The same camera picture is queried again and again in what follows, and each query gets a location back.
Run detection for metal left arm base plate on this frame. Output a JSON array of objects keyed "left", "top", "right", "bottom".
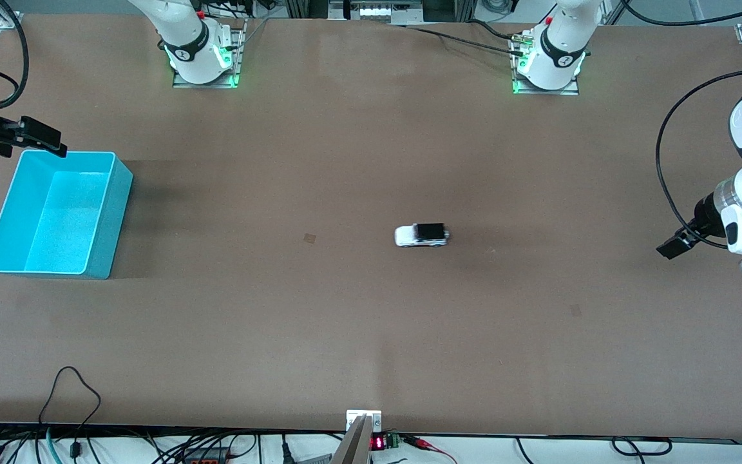
[{"left": 511, "top": 29, "right": 581, "bottom": 96}]

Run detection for black coiled cable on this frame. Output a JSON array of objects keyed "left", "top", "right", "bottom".
[{"left": 611, "top": 436, "right": 673, "bottom": 457}]

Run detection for black power strip red switches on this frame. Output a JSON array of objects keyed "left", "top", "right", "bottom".
[{"left": 181, "top": 448, "right": 233, "bottom": 464}]

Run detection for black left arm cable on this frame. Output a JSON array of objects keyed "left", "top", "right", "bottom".
[{"left": 621, "top": 0, "right": 742, "bottom": 251}]

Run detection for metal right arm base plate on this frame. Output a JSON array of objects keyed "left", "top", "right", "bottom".
[{"left": 173, "top": 18, "right": 247, "bottom": 90}]

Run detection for red clip lead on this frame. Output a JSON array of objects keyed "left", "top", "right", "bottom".
[{"left": 402, "top": 435, "right": 459, "bottom": 464}]

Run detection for thin black looped cable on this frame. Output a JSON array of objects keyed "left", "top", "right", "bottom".
[{"left": 37, "top": 366, "right": 102, "bottom": 459}]

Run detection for white toy jeep black roof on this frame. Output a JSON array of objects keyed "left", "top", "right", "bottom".
[{"left": 394, "top": 222, "right": 451, "bottom": 248}]

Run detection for turquoise plastic bin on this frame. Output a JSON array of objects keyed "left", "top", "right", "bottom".
[{"left": 0, "top": 151, "right": 134, "bottom": 280}]

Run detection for long black table cable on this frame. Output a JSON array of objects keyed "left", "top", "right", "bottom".
[{"left": 381, "top": 23, "right": 528, "bottom": 57}]

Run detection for control box with white lights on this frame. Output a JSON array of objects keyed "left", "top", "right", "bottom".
[{"left": 328, "top": 0, "right": 424, "bottom": 26}]

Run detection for short black table cable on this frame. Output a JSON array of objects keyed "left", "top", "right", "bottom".
[{"left": 468, "top": 19, "right": 518, "bottom": 41}]

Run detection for white mounting bracket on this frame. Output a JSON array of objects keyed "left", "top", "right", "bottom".
[{"left": 346, "top": 410, "right": 383, "bottom": 434}]

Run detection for grey camera mount bar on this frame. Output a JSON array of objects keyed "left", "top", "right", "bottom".
[{"left": 331, "top": 414, "right": 373, "bottom": 464}]

